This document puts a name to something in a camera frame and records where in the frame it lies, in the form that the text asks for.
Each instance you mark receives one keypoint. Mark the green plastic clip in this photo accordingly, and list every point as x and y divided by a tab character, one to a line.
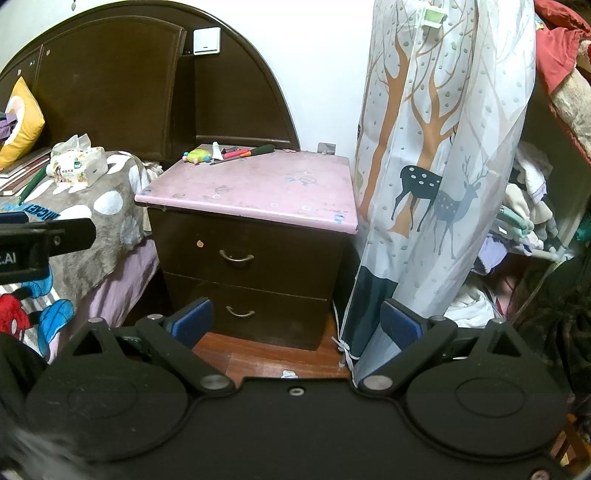
434	16

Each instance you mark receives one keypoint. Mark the green toy with coloured wheels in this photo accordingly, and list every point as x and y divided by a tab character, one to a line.
196	157

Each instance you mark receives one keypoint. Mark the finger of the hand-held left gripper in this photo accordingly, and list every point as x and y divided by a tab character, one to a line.
71	235

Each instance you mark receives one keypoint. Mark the dark wooden headboard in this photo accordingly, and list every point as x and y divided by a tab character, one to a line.
115	69

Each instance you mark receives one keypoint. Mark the cartoon printed bedsheet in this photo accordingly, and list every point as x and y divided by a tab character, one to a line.
32	314

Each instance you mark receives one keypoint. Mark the white tissue pack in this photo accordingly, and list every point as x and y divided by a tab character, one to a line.
76	167

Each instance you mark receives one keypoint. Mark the white wall switch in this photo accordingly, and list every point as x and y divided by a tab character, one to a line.
206	40

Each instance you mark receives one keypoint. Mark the small white tube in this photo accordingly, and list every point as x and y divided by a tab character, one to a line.
216	151

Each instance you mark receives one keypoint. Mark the stack of books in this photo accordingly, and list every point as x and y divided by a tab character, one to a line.
25	170

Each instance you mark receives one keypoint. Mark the pile of clothes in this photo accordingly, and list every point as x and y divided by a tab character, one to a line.
526	203

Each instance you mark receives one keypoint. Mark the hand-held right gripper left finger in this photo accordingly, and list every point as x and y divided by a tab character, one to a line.
191	319

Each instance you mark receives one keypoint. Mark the red cloth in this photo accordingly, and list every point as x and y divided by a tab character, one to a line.
561	50

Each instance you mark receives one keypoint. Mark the yellow pillow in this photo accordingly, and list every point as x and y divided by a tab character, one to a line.
21	122

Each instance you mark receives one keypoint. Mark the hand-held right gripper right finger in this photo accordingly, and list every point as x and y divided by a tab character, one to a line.
400	324

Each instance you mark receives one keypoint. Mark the deer print wardrobe cover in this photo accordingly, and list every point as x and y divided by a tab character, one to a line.
438	138

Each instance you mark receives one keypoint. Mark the beige floral blanket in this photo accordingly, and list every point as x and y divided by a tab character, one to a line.
575	108

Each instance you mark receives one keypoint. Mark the purple bed skirt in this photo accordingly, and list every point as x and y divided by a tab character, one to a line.
122	288

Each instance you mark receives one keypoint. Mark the dark wooden drawer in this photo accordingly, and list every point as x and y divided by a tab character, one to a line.
277	249
277	318

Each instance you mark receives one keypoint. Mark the grey white-spotted blanket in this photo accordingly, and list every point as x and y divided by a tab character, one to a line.
97	221

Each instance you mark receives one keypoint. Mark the pink marker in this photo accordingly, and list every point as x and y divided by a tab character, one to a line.
238	153

